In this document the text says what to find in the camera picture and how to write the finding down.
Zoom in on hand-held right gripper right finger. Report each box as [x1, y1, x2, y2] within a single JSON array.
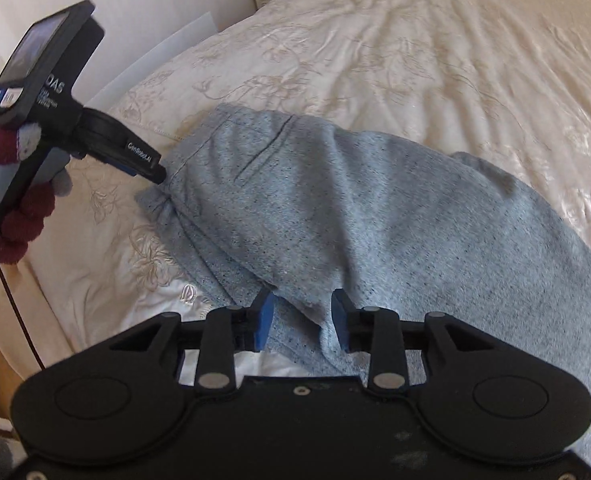
[[330, 288, 503, 395]]

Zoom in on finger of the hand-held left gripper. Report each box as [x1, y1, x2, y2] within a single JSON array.
[[124, 159, 167, 185]]

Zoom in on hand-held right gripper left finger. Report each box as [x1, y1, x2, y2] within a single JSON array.
[[95, 287, 277, 395]]

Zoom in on light blue speckled pants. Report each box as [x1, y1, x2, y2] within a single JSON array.
[[135, 104, 591, 461]]

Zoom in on person's left hand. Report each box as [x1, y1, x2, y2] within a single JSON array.
[[0, 122, 72, 267]]

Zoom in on cream embroidered bedspread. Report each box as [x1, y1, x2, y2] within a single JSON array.
[[25, 0, 591, 388]]

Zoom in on dark red cable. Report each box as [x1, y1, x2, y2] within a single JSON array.
[[0, 262, 46, 368]]

